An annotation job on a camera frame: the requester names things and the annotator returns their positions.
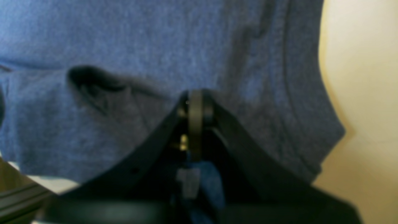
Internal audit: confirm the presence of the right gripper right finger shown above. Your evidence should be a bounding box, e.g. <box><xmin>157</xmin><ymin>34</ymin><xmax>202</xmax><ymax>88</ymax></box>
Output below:
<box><xmin>187</xmin><ymin>90</ymin><xmax>361</xmax><ymax>224</ymax></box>

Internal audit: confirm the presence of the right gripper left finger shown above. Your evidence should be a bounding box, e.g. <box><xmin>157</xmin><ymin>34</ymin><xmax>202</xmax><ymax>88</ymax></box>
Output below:
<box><xmin>37</xmin><ymin>93</ymin><xmax>190</xmax><ymax>224</ymax></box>

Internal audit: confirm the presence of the blue heathered T-shirt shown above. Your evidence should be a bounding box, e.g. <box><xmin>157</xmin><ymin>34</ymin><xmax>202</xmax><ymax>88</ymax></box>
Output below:
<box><xmin>0</xmin><ymin>0</ymin><xmax>347</xmax><ymax>224</ymax></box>

